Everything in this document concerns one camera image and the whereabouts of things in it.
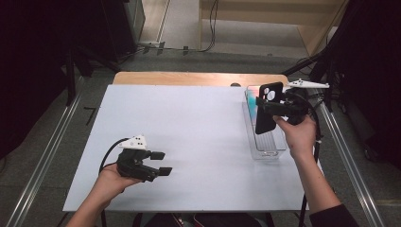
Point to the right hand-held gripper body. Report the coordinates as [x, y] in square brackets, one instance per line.
[294, 105]

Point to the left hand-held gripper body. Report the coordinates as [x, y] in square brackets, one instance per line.
[134, 165]

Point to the black phone case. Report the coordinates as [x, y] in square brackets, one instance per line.
[268, 91]

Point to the blue phone case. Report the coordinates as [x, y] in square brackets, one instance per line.
[252, 99]

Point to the clear plastic bin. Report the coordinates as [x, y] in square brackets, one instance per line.
[266, 145]

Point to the person's right hand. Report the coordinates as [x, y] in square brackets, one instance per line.
[299, 135]

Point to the person's left hand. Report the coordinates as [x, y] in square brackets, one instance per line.
[108, 186]

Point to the white table board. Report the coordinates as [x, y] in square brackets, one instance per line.
[205, 157]

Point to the black metal stand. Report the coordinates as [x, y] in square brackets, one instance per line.
[71, 82]
[327, 69]

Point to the dark curtain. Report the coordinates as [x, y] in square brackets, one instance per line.
[31, 63]
[372, 78]

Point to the wooden table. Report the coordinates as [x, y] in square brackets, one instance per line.
[189, 78]

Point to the light wooden shelf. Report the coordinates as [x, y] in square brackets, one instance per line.
[268, 12]

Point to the dark cabinet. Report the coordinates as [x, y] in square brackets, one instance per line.
[129, 25]

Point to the metal floor rail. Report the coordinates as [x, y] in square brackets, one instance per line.
[350, 164]
[44, 164]

